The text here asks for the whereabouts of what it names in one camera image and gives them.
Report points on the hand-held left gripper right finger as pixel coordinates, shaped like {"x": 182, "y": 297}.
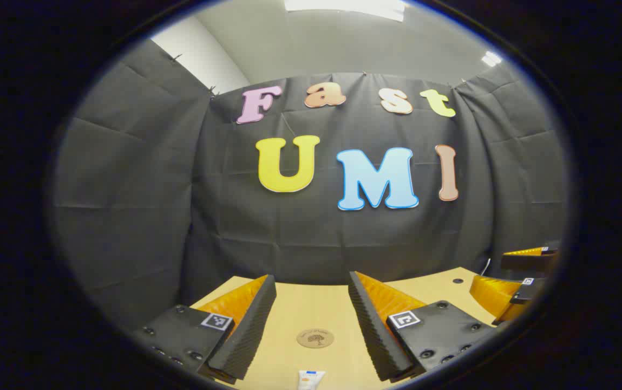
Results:
{"x": 373, "y": 330}

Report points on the long ceiling light panel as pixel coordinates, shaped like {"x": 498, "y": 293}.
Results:
{"x": 343, "y": 6}

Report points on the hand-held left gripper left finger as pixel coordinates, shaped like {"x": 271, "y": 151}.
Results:
{"x": 251, "y": 330}

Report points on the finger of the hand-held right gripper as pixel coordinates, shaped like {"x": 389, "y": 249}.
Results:
{"x": 527, "y": 261}
{"x": 497, "y": 295}

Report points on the white toothpaste tube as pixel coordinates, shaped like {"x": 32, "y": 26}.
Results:
{"x": 310, "y": 380}

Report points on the light wooden desktop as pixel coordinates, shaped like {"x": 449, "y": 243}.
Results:
{"x": 316, "y": 309}

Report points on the small ceiling light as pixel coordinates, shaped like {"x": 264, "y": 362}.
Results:
{"x": 491, "y": 58}

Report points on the round cork coaster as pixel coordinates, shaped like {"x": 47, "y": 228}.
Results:
{"x": 315, "y": 338}

